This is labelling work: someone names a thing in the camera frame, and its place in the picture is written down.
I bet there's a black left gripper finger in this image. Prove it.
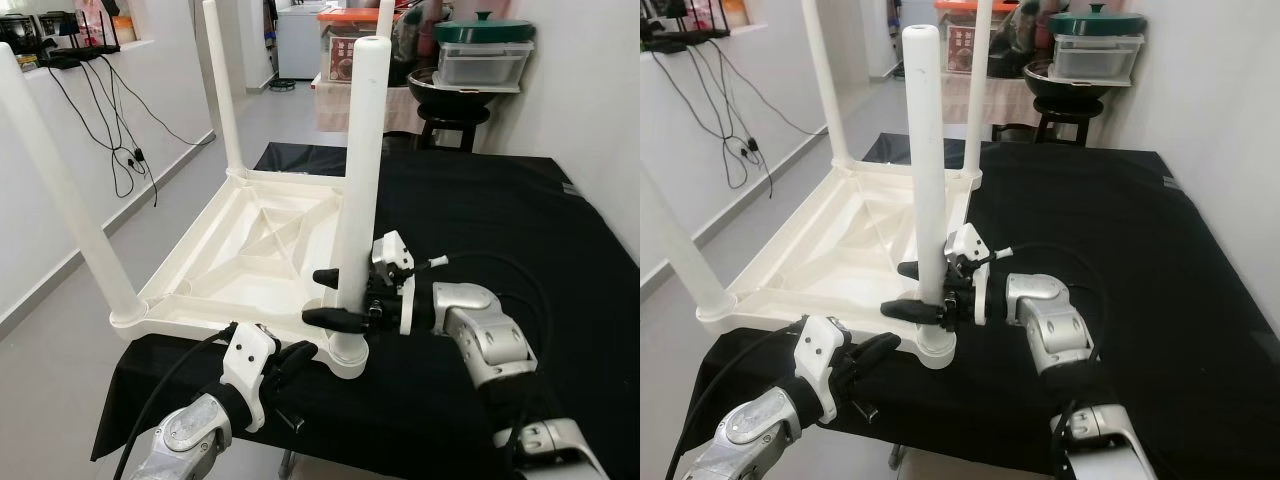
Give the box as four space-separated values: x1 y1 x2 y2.
845 331 902 379
270 339 320 387

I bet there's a white plastic children table top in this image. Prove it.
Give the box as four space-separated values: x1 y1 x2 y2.
697 160 981 369
110 168 373 381

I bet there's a beige side table cloth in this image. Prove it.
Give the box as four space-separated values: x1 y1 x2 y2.
935 72 1041 129
315 80 426 134

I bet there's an orange lidded storage box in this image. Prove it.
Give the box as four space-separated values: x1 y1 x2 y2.
937 0 976 76
318 5 386 86

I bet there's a clear plastic storage container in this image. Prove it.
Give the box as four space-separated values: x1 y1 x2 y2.
1052 33 1144 86
437 40 531 91

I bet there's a green pot lid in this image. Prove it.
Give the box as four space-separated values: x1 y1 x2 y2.
435 12 536 43
1048 3 1148 36

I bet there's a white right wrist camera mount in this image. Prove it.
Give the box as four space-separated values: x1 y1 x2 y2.
370 230 418 336
945 222 991 326

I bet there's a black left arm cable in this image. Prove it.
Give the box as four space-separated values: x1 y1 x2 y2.
680 320 806 480
115 325 236 480

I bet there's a black wall cable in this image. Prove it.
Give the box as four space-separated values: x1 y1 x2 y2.
45 55 216 206
660 40 831 191

